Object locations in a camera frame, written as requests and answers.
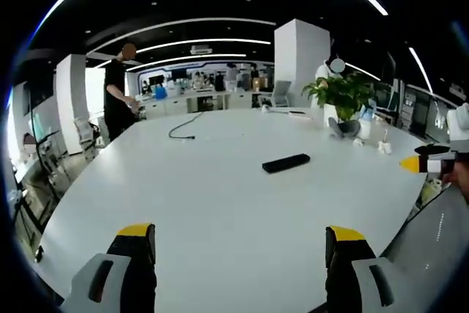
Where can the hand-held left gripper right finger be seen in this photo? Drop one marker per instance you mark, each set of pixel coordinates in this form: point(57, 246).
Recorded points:
point(351, 269)

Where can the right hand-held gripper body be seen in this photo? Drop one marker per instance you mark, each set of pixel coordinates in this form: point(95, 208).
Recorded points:
point(459, 126)

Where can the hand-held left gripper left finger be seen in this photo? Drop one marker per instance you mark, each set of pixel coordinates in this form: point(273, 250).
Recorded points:
point(121, 269)

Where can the black remote control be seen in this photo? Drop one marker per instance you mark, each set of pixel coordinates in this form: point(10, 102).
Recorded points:
point(286, 162)

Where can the person's right hand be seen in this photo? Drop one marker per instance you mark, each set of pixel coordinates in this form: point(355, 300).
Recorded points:
point(458, 177)

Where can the small white figurine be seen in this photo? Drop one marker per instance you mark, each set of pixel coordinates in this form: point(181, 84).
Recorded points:
point(384, 144)

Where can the grey laptop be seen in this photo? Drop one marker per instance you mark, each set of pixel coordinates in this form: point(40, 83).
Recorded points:
point(430, 232)

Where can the white plant pot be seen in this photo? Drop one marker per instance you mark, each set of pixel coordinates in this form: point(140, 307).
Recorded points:
point(342, 124)

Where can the green potted plant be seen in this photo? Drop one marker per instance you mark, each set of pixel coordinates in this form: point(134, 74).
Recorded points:
point(339, 95)

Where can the white office chair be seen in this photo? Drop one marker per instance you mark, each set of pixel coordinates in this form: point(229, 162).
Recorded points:
point(86, 137)
point(280, 94)

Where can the white square pillar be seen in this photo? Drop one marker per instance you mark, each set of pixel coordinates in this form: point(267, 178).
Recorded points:
point(71, 100)
point(300, 60)

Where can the small white device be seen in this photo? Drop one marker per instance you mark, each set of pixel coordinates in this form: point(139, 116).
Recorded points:
point(265, 108)

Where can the white storage counter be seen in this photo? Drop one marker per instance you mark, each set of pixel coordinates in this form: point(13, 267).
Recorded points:
point(190, 102)

